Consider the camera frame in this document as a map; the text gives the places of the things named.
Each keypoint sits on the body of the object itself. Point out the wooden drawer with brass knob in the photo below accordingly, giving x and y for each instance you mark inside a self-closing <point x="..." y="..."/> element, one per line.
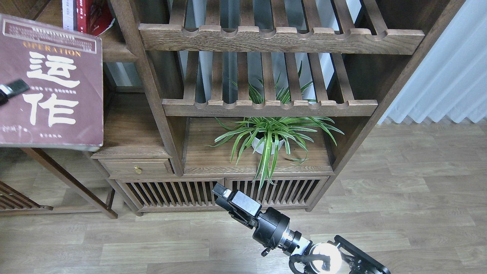
<point x="125" y="168"/>

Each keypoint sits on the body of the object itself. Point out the dark maroon book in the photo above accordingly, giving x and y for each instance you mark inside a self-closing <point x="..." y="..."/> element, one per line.
<point x="63" y="106"/>

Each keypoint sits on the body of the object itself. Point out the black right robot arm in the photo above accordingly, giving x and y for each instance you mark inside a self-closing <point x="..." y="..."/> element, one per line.
<point x="327" y="258"/>

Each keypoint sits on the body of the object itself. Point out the white plant pot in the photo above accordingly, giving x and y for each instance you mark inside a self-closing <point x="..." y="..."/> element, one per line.
<point x="259" y="145"/>

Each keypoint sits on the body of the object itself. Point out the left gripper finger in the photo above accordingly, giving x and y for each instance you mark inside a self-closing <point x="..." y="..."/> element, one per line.
<point x="10" y="90"/>

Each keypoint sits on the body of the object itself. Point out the dark wooden bookshelf unit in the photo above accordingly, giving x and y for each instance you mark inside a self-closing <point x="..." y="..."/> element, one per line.
<point x="199" y="60"/>

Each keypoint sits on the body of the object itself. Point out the wooden side furniture left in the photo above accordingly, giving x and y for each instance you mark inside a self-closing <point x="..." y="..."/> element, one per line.
<point x="29" y="177"/>

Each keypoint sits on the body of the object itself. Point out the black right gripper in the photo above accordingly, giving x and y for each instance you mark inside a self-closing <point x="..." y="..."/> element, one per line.
<point x="271" y="228"/>

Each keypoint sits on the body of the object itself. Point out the white pleated curtain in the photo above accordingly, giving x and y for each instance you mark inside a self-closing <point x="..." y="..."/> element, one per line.
<point x="451" y="81"/>

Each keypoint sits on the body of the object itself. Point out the white paperback book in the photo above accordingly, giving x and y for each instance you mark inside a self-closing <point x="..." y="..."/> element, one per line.
<point x="70" y="15"/>

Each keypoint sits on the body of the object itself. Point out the right slatted cabinet door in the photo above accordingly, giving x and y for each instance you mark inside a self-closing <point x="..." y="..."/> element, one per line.
<point x="283" y="193"/>

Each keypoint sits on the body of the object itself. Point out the green spider plant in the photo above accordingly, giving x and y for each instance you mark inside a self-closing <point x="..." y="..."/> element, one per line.
<point x="291" y="129"/>

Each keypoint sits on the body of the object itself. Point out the red paperback book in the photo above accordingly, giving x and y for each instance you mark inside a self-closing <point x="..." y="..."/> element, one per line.
<point x="93" y="16"/>

